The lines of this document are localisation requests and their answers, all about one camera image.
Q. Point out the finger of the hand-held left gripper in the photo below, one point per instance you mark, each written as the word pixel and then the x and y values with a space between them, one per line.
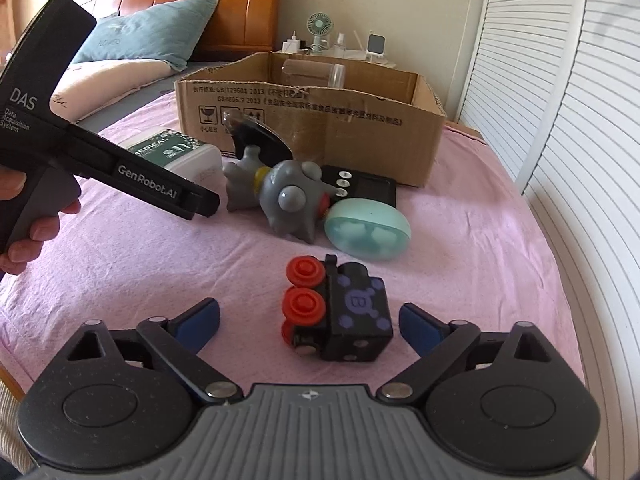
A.
pixel 200 204

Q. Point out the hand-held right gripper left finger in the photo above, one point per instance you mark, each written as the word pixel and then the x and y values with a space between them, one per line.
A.
pixel 200 322

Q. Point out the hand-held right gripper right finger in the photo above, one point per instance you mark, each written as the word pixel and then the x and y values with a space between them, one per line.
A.
pixel 422 327

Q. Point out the white plastic bottle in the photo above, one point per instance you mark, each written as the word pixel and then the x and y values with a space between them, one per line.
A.
pixel 200 160

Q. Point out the black toy train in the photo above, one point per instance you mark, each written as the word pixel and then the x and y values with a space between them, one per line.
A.
pixel 355 310

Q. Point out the grey toy figure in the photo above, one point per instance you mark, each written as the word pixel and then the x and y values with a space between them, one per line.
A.
pixel 280 185

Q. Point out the mint green earbud case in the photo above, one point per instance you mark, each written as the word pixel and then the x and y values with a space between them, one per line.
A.
pixel 365 230

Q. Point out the black digital timer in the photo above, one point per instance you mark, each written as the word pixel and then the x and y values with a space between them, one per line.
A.
pixel 370 187

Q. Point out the cardboard box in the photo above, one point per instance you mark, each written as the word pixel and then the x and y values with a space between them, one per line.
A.
pixel 350 130

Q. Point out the clear plastic jar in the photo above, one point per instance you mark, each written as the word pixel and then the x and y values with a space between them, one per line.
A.
pixel 310 72

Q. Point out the person's left hand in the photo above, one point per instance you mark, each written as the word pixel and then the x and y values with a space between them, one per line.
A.
pixel 22 250

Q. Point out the pink cloth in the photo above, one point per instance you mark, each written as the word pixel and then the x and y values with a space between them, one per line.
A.
pixel 150 260

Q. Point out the pink floral pillow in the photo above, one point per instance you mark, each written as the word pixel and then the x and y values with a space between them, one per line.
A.
pixel 110 80

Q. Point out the blue pillow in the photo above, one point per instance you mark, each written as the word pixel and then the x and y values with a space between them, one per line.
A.
pixel 150 30

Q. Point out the wooden headboard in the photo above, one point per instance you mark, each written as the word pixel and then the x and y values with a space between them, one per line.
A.
pixel 225 0

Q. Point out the white louvred door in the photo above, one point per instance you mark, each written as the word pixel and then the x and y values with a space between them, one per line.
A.
pixel 525 60
pixel 600 210

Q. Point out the small green fan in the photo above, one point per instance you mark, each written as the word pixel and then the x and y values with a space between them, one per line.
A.
pixel 318 22

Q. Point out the phone on white stand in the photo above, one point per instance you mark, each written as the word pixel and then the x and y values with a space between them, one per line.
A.
pixel 377 42

